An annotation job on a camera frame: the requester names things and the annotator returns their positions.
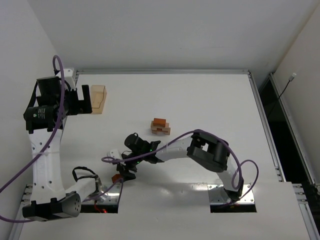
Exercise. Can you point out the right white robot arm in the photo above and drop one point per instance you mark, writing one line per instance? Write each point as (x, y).
(207, 150)

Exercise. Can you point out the dark red arch block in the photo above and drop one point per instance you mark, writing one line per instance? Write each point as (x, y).
(160, 122)

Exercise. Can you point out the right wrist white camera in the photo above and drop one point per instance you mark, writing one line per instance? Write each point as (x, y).
(113, 157)

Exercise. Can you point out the light long plank block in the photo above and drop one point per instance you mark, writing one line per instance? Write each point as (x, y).
(168, 124)

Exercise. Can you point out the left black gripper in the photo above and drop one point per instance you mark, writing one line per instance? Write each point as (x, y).
(77, 100)

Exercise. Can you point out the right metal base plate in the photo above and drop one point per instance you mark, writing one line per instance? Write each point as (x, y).
(218, 196)

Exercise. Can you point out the metal base plate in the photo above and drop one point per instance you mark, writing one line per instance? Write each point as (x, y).
(218, 196)
(110, 197)

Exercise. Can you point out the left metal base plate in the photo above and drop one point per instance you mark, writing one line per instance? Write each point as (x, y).
(110, 197)

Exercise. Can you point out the wrist white camera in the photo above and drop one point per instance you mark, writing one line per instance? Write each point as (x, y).
(69, 78)
(113, 157)

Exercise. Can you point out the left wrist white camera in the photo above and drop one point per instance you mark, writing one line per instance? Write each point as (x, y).
(69, 78)

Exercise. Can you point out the red triangular roof block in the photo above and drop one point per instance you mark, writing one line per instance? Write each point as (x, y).
(116, 177)

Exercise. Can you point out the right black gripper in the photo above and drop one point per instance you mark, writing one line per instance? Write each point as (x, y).
(124, 170)

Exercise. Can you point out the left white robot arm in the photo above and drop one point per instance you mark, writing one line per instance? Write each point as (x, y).
(52, 100)

